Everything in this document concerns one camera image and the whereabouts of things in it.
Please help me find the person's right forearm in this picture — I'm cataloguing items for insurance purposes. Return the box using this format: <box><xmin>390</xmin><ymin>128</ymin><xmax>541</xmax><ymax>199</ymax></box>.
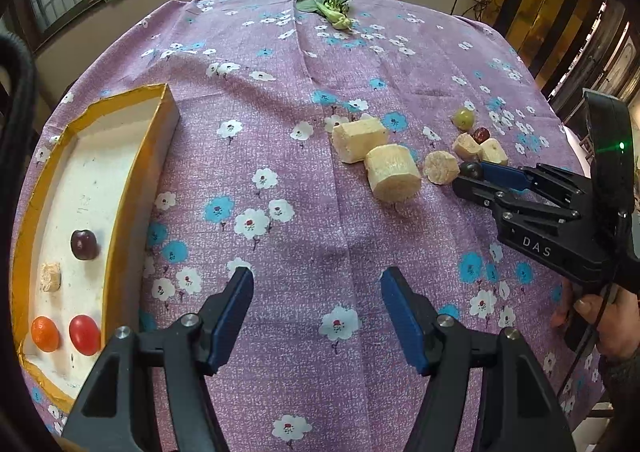
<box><xmin>600</xmin><ymin>354</ymin><xmax>640</xmax><ymax>413</ymax></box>

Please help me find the red cherry tomato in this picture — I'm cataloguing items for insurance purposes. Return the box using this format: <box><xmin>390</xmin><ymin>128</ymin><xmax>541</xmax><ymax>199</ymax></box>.
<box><xmin>69</xmin><ymin>315</ymin><xmax>102</xmax><ymax>357</ymax></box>

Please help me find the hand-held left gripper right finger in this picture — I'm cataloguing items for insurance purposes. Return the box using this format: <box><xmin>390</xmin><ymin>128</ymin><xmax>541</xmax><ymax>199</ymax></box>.
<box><xmin>380</xmin><ymin>267</ymin><xmax>576</xmax><ymax>452</ymax></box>

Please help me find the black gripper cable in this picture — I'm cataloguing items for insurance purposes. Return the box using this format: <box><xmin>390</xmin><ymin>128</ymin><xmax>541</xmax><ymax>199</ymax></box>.
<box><xmin>557</xmin><ymin>282</ymin><xmax>618</xmax><ymax>403</ymax></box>

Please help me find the small sugarcane piece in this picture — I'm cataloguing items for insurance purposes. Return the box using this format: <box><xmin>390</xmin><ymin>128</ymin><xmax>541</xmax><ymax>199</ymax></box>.
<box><xmin>40</xmin><ymin>261</ymin><xmax>62</xmax><ymax>291</ymax></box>

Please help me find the black hose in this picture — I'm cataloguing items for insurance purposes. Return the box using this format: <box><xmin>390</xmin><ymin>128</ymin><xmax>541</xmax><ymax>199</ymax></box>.
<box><xmin>0</xmin><ymin>29</ymin><xmax>38</xmax><ymax>213</ymax></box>

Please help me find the person's right hand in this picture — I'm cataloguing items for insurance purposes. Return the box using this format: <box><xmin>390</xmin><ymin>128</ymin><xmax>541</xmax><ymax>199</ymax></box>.
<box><xmin>551</xmin><ymin>282</ymin><xmax>640</xmax><ymax>368</ymax></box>

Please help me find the dark red plum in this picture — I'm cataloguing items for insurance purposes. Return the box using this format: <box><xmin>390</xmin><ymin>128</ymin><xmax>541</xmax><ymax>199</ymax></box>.
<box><xmin>70</xmin><ymin>229</ymin><xmax>98</xmax><ymax>261</ymax></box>

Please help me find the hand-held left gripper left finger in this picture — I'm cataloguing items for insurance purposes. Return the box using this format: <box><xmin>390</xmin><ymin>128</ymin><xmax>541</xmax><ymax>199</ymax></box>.
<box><xmin>60</xmin><ymin>267</ymin><xmax>256</xmax><ymax>452</ymax></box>

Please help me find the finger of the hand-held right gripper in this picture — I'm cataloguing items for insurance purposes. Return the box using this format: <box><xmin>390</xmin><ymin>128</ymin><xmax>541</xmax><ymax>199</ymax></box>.
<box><xmin>451</xmin><ymin>179</ymin><xmax>581</xmax><ymax>220</ymax></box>
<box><xmin>481</xmin><ymin>163</ymin><xmax>596</xmax><ymax>213</ymax></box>

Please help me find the large sugarcane piece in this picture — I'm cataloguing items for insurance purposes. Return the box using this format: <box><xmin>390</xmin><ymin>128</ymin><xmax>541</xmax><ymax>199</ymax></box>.
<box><xmin>332</xmin><ymin>118</ymin><xmax>390</xmax><ymax>165</ymax></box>
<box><xmin>364</xmin><ymin>144</ymin><xmax>422</xmax><ymax>203</ymax></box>

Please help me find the purple floral tablecloth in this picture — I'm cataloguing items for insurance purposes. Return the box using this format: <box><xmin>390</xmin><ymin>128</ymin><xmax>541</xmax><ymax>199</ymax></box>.
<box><xmin>10</xmin><ymin>0</ymin><xmax>608</xmax><ymax>452</ymax></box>

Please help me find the yellow cardboard box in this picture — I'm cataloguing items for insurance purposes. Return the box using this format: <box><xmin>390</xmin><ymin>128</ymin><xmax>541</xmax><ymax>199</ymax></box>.
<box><xmin>10</xmin><ymin>83</ymin><xmax>182</xmax><ymax>413</ymax></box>

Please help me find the bok choy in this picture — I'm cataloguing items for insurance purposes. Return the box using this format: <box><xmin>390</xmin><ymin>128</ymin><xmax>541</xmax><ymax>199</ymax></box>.
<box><xmin>295</xmin><ymin>0</ymin><xmax>353</xmax><ymax>30</ymax></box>

